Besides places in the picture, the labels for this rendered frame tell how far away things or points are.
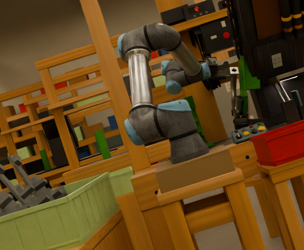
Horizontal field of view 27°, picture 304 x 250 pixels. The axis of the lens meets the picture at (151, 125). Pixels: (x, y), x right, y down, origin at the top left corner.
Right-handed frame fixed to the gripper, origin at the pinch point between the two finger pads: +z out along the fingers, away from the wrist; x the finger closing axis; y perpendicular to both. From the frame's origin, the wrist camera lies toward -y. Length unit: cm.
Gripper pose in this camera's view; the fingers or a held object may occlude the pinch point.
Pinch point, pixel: (232, 73)
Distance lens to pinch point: 310.1
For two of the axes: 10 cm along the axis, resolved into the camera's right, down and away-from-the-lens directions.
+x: 0.0, -6.6, 7.5
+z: 10.0, 0.3, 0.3
